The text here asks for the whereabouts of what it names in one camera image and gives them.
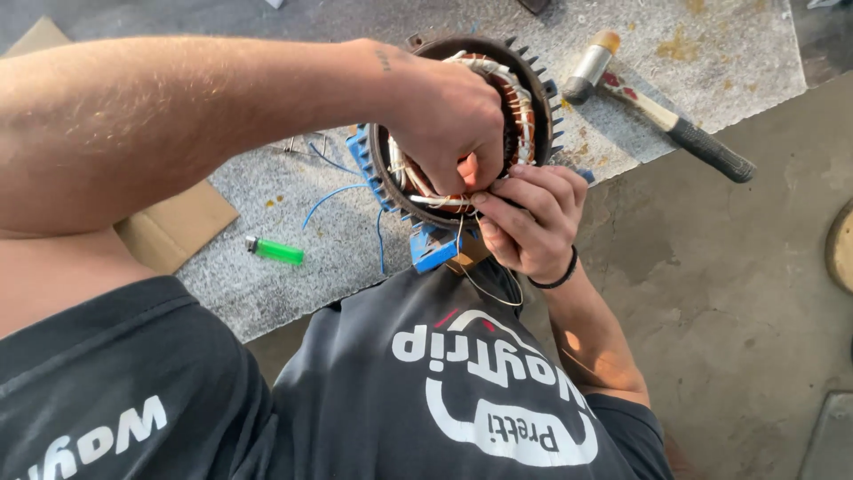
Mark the blue motor stator copper windings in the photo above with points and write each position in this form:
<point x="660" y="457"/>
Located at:
<point x="536" y="70"/>

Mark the dark metal object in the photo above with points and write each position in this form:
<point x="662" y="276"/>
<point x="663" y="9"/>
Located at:
<point x="533" y="5"/>

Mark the green lighter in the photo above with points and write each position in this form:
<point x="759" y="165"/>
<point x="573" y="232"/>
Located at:
<point x="280" y="251"/>

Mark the round wooden disc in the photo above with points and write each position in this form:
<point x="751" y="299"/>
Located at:
<point x="843" y="246"/>

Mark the small wooden block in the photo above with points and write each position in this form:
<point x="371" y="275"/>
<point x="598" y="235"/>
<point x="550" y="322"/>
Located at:
<point x="470" y="257"/>

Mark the person's left hand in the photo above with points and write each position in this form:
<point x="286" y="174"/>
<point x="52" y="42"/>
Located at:
<point x="440" y="113"/>

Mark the person's right fingers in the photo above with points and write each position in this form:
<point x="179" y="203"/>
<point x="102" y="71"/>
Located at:
<point x="513" y="203"/>

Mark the small white object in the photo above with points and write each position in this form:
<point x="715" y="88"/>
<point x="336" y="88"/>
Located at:
<point x="274" y="3"/>

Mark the brown cardboard sheet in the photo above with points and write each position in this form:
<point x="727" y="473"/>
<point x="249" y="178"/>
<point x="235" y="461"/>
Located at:
<point x="180" y="226"/>

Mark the person's right hand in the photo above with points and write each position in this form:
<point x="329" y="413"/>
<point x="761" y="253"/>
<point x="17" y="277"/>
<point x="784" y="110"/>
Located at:
<point x="543" y="220"/>

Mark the mallet with black grip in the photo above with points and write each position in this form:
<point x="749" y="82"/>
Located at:
<point x="706" y="143"/>

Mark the black wristband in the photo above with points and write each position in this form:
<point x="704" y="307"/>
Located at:
<point x="566" y="274"/>

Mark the person's left fingers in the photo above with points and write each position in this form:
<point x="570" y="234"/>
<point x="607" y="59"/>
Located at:
<point x="460" y="170"/>

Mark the grey metal plate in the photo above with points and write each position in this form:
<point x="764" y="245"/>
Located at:
<point x="830" y="440"/>

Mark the grey speckled mat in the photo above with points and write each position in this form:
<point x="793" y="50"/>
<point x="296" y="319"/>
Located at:
<point x="320" y="286"/>

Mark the person's dark printed t-shirt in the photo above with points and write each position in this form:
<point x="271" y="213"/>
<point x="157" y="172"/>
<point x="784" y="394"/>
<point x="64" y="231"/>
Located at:
<point x="373" y="400"/>

